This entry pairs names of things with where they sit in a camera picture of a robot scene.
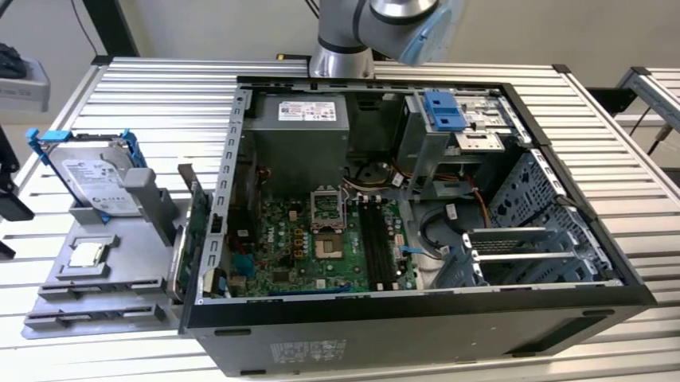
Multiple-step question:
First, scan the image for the black open PC case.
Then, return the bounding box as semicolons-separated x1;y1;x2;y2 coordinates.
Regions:
178;75;661;377

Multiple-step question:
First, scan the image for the black wire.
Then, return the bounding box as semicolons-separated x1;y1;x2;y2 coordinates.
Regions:
419;209;470;259

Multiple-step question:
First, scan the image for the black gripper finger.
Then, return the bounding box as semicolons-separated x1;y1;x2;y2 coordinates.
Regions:
0;126;37;261

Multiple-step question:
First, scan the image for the blue drive bay latch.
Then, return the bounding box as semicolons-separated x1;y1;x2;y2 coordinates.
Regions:
424;90;466;132

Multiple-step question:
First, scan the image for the blue expansion slot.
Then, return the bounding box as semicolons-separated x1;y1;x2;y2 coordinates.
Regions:
268;284;352;298

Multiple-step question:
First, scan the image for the green graphics card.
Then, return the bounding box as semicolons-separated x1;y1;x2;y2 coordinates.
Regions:
169;181;214;300

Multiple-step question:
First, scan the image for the CPU socket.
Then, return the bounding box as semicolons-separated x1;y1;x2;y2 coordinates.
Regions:
313;234;351;259

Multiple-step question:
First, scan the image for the black case fan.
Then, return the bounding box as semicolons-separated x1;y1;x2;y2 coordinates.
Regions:
236;158;262;224

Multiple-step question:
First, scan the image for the green motherboard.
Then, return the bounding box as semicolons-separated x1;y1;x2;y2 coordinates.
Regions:
228;194;421;298

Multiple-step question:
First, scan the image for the metal slat side table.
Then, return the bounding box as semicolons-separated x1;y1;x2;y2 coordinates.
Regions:
615;65;680;132

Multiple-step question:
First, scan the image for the wire locking lever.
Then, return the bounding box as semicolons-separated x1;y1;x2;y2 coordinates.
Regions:
341;189;353;234

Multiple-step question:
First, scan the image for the blue port block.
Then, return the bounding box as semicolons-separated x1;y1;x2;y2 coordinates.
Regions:
232;254;257;276

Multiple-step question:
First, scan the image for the metal socket cover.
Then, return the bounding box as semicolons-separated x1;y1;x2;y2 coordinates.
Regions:
309;185;347;234

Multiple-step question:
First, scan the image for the orange wire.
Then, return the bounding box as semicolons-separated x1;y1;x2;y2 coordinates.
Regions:
472;189;494;230

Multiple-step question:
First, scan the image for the black table bracket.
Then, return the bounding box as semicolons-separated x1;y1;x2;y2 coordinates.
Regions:
587;86;637;116

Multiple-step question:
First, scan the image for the silver CPU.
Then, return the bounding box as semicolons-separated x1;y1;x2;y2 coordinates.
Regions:
69;242;107;267

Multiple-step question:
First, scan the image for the bundle of power wires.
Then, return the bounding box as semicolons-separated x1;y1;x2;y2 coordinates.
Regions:
344;158;407;193

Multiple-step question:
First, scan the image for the grey power supply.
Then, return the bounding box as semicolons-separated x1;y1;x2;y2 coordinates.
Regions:
248;93;352;196

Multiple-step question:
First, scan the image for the RAM stick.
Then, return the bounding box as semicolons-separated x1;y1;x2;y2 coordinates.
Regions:
45;281;160;292
29;308;156;322

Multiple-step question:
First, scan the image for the black frame post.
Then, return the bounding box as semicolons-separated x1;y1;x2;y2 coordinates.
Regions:
85;0;141;67

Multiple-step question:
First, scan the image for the metal drive bay cage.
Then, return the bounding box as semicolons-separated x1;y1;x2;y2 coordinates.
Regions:
396;93;532;200

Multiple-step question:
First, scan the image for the hard disk in blue carrier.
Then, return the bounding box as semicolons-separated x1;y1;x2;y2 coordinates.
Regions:
25;127;149;222

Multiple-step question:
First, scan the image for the thin black wall cable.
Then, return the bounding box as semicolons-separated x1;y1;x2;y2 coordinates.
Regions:
69;0;102;57

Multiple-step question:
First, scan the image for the black RAM slot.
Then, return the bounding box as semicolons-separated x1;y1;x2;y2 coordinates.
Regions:
357;194;384;291
372;194;397;291
364;194;392;291

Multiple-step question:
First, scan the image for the grey parts rack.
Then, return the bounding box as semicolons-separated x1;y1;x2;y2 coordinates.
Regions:
21;162;214;341

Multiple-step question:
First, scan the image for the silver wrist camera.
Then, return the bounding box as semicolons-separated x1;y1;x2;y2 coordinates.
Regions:
0;59;53;113

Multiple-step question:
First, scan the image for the metal disk bay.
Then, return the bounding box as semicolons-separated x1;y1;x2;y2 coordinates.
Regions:
435;226;623;287

